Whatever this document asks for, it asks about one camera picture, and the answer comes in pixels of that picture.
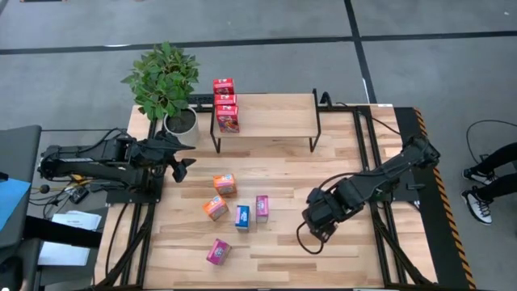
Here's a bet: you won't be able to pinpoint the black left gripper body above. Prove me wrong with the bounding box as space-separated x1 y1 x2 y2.
137 131 179 171

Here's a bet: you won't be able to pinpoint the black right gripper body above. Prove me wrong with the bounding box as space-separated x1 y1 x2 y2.
301 181 356 243

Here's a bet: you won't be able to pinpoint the orange Frosted Mini-Wheats cereal box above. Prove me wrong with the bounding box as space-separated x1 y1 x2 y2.
202 195 230 221
212 173 238 198

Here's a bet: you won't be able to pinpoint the pink Raisin Bran cereal box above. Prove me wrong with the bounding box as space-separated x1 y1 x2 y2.
255 195 270 224
205 238 233 267

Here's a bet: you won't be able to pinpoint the blue Frosted Flakes cereal box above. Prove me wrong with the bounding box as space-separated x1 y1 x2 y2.
234 205 251 233

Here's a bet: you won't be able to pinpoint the wooden shelf with black legs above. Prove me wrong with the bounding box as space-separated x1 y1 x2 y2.
208 88 323 154

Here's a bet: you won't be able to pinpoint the black keyboard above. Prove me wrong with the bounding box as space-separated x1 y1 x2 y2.
186 94 215 113

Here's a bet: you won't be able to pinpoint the green plant in white pot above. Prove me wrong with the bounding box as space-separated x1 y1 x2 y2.
120 41 201 146

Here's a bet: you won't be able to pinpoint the small black device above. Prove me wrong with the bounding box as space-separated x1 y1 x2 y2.
68 186 90 205

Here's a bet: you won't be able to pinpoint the white papers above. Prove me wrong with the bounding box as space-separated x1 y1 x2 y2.
38 209 103 267

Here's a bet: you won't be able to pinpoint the black panel with hazard stripes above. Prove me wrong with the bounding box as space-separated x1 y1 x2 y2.
393 105 477 290

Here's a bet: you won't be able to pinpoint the black bar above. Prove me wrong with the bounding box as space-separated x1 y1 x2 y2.
23 215 103 248

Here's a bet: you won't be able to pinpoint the dark grey monitor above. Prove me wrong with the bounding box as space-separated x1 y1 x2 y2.
0 124 43 250

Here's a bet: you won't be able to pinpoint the person's shoe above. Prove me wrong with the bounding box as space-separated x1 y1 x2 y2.
462 167 498 186
459 189 494 226

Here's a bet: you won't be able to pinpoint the person's leg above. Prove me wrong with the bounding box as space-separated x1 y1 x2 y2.
474 141 517 175
476 171 517 203

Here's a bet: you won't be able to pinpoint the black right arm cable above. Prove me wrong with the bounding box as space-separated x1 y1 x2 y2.
296 171 364 255

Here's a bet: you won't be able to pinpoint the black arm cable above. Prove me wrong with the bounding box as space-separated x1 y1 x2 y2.
78 127 134 157
296 171 364 255

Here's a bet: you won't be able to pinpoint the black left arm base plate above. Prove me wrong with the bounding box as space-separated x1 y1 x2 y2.
105 173 165 205

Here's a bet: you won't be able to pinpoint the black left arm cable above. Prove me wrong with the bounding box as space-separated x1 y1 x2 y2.
78 127 134 157

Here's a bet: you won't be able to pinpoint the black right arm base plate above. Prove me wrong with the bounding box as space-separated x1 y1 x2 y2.
360 169 421 204

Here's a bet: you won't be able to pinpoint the black metal table frame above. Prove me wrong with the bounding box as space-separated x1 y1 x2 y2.
95 103 439 290

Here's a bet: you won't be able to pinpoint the black cable on table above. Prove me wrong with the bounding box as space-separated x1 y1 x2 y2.
321 91 401 137

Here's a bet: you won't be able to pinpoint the black cable beside table frame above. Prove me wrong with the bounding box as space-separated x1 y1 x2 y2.
103 201 130 280

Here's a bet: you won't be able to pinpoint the black cable on floor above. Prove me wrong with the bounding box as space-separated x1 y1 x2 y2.
466 120 517 162

